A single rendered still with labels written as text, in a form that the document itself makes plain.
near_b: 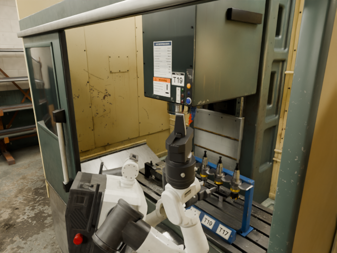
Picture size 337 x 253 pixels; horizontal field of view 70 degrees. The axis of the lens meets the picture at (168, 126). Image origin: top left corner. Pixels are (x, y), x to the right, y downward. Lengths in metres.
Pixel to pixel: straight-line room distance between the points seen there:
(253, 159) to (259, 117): 0.33
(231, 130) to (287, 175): 1.44
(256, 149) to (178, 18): 1.12
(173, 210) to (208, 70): 0.84
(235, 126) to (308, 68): 1.47
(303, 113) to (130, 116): 2.30
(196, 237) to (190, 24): 0.95
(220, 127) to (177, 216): 1.35
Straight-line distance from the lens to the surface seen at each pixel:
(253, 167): 2.01
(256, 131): 1.90
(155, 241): 0.85
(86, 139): 2.49
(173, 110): 1.61
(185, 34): 1.32
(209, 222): 1.54
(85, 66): 2.38
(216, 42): 1.40
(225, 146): 2.03
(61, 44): 1.45
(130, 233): 0.83
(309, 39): 0.49
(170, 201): 0.73
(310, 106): 0.49
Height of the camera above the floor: 1.88
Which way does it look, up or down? 17 degrees down
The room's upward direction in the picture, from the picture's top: straight up
